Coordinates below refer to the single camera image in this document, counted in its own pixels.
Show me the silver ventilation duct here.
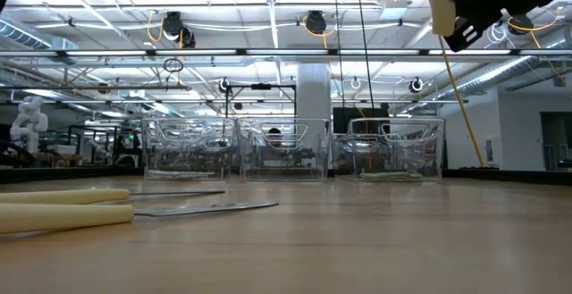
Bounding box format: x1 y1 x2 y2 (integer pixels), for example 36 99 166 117
435 25 572 101

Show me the black monitor screen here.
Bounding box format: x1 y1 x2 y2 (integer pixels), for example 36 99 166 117
332 105 391 135

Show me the black overhead camera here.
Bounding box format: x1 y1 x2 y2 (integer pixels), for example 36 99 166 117
508 13 535 36
304 10 328 36
161 11 197 49

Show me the green handled table knife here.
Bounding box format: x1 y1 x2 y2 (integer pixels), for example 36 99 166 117
359 171 425 182

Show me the black hanging cable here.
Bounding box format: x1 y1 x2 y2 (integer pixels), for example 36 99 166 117
354 0 375 110
332 0 347 108

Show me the silver overhead beam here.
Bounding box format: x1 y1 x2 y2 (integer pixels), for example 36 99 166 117
0 47 572 58
0 83 193 92

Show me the clear plastic bin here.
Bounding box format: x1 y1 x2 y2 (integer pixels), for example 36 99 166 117
346 117 446 183
236 117 332 182
141 117 237 182

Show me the teal white patterned knife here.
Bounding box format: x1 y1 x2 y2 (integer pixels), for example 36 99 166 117
147 170 217 181

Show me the yellow pole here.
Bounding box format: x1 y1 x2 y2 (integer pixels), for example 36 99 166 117
422 0 487 170

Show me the white humanoid robot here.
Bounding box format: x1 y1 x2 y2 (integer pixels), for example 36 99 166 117
9 96 49 155

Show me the white round column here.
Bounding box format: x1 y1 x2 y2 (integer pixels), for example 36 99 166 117
296 63 332 121

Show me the black metal rig frame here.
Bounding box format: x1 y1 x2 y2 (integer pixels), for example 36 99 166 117
224 82 298 119

